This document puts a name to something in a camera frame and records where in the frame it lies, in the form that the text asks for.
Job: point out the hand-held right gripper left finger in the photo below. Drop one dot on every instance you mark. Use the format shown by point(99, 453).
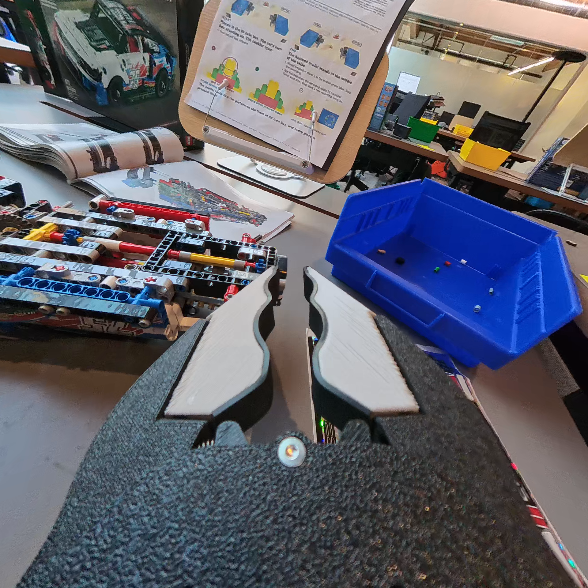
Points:
point(220, 367)

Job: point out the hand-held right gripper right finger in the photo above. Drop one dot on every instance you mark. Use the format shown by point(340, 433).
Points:
point(363, 363)

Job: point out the red black toy race car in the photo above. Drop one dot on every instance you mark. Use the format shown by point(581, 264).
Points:
point(119, 266)

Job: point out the grey desk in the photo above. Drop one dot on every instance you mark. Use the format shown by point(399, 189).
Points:
point(73, 395)

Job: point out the holographic sticker sheet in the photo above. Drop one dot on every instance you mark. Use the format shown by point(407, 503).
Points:
point(450, 367)

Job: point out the blue storage bin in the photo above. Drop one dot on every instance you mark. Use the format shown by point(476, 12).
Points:
point(459, 266)

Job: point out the open instruction booklet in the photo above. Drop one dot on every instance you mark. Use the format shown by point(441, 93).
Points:
point(202, 197)

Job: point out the white stand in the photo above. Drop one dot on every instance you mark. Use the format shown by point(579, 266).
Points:
point(266, 165)

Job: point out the small green bin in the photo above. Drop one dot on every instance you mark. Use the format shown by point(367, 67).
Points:
point(423, 130)

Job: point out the yellow storage bin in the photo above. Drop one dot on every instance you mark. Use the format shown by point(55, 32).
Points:
point(484, 154)

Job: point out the black monitor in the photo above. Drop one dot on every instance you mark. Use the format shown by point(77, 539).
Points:
point(501, 130)

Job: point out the printed paper sheet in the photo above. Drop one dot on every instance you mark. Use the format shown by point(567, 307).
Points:
point(294, 64)

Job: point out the toy set box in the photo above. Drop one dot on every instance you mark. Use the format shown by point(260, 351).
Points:
point(110, 55)

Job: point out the black floor lamp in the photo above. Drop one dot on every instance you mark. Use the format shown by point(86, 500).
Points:
point(556, 78)

